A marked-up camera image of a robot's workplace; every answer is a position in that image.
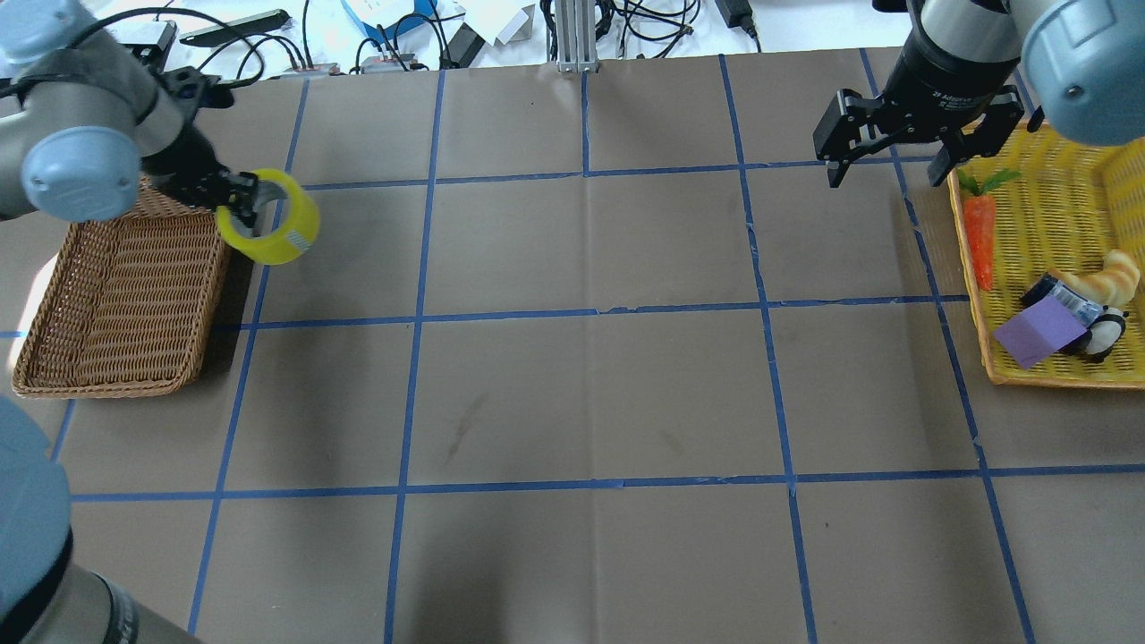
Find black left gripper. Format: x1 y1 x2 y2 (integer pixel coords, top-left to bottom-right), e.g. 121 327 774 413
143 125 269 235

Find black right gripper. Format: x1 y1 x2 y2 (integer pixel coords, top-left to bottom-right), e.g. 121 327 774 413
812 36 1025 189

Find yellow tape roll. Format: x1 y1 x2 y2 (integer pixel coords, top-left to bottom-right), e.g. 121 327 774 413
214 168 319 266

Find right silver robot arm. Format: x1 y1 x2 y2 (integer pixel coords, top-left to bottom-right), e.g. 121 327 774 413
812 1 1144 188

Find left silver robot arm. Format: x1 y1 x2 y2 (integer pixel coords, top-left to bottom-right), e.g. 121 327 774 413
3 1 266 643

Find orange toy carrot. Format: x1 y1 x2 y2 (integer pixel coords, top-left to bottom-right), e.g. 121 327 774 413
956 168 1022 291

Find brown wicker basket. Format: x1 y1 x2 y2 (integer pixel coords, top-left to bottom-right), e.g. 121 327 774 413
11 181 232 399

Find yellow plastic basket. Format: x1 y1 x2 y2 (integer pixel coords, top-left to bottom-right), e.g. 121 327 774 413
947 123 1144 390

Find black flat bar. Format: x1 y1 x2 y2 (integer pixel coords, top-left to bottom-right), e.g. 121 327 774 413
177 9 292 48

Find black power adapter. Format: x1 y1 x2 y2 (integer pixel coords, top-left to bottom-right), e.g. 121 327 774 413
714 0 759 44

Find blue and white box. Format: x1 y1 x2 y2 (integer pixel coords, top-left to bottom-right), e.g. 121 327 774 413
340 1 465 42

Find purple foam cube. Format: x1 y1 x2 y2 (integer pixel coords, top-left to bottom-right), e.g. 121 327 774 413
992 297 1088 370

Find toy croissant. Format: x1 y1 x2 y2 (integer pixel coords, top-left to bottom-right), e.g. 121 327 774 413
1047 250 1142 309

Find small dark labelled jar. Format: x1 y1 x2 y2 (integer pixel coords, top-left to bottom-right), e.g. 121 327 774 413
1019 272 1105 327

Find black white plush toy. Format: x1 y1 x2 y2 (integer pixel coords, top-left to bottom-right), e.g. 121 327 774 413
1069 306 1127 364

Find white paper sheet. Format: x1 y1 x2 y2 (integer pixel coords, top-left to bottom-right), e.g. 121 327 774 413
457 0 537 45

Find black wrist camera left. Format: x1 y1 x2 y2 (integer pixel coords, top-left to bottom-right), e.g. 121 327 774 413
158 66 234 113

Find coiled black cable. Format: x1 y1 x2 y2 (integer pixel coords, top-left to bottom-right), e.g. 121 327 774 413
595 0 703 58

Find aluminium frame post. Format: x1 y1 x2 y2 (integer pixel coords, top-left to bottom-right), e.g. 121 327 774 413
538 1 598 74

